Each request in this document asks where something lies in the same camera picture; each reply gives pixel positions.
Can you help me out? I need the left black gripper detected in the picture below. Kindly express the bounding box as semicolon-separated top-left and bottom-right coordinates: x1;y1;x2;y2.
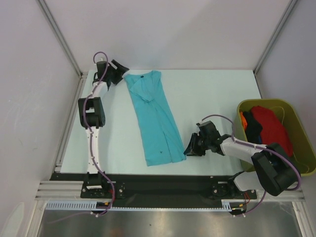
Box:
107;60;129;85

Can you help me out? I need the turquoise t shirt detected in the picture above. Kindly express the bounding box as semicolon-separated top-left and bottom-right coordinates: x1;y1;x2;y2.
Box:
124;70;186;166

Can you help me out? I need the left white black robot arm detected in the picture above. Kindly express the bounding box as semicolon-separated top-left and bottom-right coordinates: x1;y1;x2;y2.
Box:
78;59;129;198

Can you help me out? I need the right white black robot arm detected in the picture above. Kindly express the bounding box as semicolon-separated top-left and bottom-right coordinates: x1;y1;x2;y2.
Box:
184;121;301;198

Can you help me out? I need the orange t shirt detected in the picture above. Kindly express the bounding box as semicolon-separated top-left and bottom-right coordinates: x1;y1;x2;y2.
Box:
239;112;248;131

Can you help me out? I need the black t shirt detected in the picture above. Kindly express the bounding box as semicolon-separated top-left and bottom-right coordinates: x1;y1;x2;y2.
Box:
243;112;263;144

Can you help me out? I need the olive green plastic bin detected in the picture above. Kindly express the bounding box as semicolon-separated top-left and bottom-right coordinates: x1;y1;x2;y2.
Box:
234;99;316;177

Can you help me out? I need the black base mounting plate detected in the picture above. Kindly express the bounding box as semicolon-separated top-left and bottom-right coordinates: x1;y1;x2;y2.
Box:
50;173;257;208

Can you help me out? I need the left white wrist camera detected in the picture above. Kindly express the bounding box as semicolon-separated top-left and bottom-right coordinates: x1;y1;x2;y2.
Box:
97;59;118;70

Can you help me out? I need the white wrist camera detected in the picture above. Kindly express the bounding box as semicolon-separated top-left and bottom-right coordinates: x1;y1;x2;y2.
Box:
97;59;118;70
196;121;211;127

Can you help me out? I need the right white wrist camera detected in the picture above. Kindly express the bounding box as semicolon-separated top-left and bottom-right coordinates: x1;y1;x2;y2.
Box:
196;121;211;127

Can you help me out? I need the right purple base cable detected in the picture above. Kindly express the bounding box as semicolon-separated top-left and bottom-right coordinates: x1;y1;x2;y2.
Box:
232;190;267;218

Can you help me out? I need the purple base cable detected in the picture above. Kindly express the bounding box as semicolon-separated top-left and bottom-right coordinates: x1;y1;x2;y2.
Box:
232;190;267;218
48;189;117;224

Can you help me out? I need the left aluminium frame post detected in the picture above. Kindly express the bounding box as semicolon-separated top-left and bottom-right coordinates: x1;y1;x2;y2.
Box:
35;0;82;77

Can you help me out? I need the aluminium frame post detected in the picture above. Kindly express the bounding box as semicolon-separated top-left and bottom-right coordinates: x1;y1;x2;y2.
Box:
253;0;300;76
35;0;82;77

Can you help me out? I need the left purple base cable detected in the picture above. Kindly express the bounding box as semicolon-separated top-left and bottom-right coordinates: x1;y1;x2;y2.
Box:
48;189;117;224

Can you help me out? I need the white slotted cable duct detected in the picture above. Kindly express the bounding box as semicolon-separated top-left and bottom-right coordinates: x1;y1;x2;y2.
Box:
45;200;245;212

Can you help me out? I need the aluminium front rail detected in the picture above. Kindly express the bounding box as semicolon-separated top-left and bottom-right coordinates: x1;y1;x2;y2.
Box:
35;181;305;202

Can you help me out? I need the right aluminium frame post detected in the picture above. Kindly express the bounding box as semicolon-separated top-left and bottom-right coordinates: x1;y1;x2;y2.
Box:
253;0;300;76

